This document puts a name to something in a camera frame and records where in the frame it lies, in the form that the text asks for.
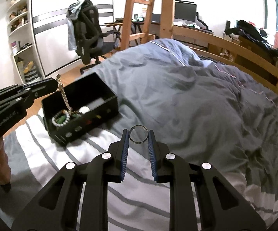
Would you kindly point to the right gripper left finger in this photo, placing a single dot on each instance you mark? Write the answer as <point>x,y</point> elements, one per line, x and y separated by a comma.
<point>76,198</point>

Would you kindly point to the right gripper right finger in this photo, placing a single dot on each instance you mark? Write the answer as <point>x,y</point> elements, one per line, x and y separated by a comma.
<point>200,197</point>

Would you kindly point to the white bead bracelet amber bead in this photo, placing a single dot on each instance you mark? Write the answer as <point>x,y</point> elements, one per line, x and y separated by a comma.
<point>61,113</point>

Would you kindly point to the black jewelry box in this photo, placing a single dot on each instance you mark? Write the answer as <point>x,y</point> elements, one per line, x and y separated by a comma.
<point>89,97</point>

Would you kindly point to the green jade bangle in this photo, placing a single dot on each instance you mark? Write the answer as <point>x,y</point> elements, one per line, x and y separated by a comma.
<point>62,119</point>

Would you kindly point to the white corner shelf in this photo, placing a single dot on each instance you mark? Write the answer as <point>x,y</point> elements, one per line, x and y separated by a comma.
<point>22,42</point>

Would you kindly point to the grey blue duvet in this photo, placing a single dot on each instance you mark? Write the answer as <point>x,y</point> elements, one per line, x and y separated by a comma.
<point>203,110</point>

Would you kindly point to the black office chair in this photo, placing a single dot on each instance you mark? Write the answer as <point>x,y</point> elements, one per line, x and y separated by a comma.
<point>90,38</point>

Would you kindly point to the white sliding wardrobe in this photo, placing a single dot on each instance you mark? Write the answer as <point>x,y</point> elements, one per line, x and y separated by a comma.
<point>49,24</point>

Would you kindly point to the denim jacket on chair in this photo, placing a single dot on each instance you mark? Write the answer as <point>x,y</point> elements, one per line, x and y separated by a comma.
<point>71,16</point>

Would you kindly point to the wooden folding table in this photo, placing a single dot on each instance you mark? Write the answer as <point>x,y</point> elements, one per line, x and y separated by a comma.
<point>135,28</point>

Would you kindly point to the pile of black clothes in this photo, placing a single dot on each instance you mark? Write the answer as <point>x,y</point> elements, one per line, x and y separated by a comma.
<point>253,34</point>

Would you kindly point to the black computer monitor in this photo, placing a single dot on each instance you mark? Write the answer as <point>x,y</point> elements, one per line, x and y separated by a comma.
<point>185,10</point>

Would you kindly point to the wooden bunk bed frame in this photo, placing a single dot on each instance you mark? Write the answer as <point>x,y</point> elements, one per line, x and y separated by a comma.
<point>168,30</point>

